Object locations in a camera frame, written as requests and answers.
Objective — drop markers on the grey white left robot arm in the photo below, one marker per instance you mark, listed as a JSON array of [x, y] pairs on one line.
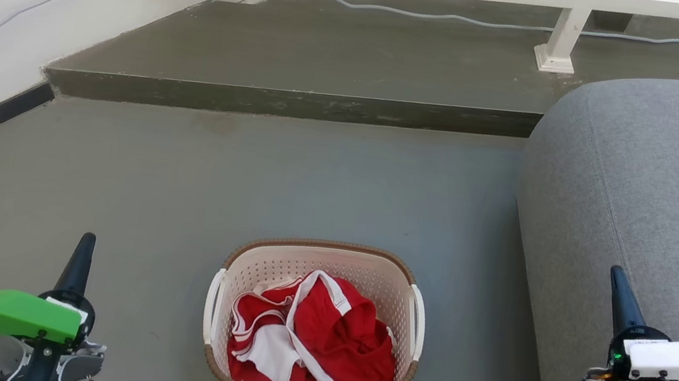
[[80, 364]]

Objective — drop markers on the grey fabric sofa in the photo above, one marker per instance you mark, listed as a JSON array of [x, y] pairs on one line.
[[654, 179]]

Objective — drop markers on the red and white clothing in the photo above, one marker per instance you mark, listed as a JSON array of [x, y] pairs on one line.
[[342, 348]]

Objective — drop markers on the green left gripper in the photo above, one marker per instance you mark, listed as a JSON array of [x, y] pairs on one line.
[[13, 315]]

